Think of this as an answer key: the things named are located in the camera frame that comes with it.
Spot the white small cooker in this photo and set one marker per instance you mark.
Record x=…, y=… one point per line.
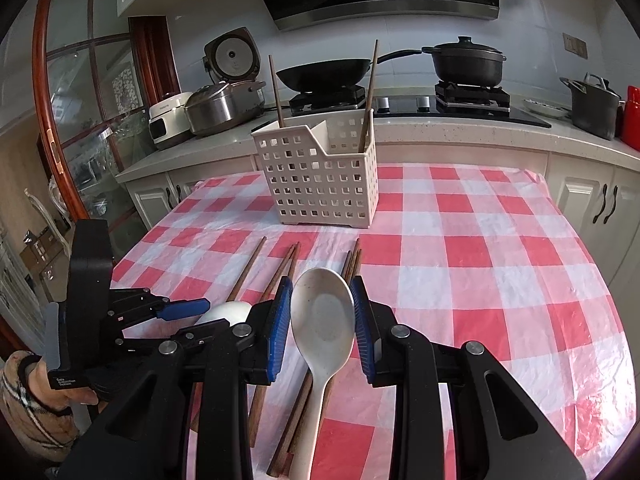
x=168, y=123

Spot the red thermos bottle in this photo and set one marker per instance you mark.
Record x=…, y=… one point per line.
x=631, y=120

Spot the grey lidded stockpot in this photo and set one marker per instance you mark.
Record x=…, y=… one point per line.
x=594, y=105

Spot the white lower cabinets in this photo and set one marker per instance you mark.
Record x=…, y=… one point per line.
x=595, y=187

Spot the silver open rice cooker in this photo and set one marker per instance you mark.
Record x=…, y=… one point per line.
x=235, y=95

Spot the red white checkered tablecloth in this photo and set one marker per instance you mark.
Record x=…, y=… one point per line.
x=459, y=252

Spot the small white dish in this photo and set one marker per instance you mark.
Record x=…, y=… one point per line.
x=545, y=109

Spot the patterned sleeve left forearm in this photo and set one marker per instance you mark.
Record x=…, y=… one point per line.
x=46, y=435

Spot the black gas cooktop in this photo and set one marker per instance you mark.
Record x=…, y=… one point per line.
x=448, y=100

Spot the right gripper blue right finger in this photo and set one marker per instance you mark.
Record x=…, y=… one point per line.
x=365, y=328

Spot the red framed glass door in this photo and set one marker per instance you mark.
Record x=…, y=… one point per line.
x=95, y=76

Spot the black wok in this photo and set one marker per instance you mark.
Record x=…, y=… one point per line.
x=325, y=75

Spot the wall switch plate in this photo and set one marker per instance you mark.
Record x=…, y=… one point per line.
x=575, y=45

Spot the white ceramic spoon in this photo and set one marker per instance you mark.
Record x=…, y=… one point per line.
x=323, y=326
x=234, y=312

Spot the person's left hand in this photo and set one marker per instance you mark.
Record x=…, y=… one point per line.
x=56, y=400

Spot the black lidded pot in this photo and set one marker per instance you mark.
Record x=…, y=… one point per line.
x=464, y=62

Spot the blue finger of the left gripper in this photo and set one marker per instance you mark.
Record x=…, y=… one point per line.
x=216, y=333
x=176, y=310

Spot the white perforated utensil basket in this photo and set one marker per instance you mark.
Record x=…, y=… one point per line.
x=321, y=168

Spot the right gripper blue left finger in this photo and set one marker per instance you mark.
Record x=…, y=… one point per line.
x=276, y=329

